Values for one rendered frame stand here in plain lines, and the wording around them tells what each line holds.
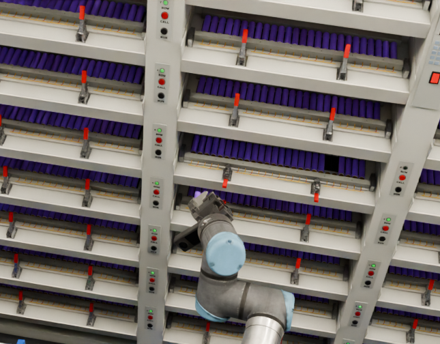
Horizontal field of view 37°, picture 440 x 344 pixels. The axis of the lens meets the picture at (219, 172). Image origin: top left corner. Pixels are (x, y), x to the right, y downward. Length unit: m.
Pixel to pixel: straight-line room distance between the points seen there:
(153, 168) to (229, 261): 0.55
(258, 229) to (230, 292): 0.56
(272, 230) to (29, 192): 0.79
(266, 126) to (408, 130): 0.39
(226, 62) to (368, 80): 0.38
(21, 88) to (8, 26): 0.19
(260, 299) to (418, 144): 0.64
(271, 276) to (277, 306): 0.68
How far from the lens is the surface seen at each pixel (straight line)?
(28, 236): 2.33
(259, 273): 2.22
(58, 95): 1.95
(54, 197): 2.17
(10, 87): 2.00
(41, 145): 2.07
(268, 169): 1.97
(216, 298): 1.56
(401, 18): 1.70
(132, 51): 1.79
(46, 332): 2.70
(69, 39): 1.84
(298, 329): 2.37
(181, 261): 2.22
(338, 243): 2.11
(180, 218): 2.10
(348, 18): 1.69
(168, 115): 1.85
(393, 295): 2.28
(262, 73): 1.75
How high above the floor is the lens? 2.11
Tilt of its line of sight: 36 degrees down
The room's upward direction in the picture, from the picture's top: 7 degrees clockwise
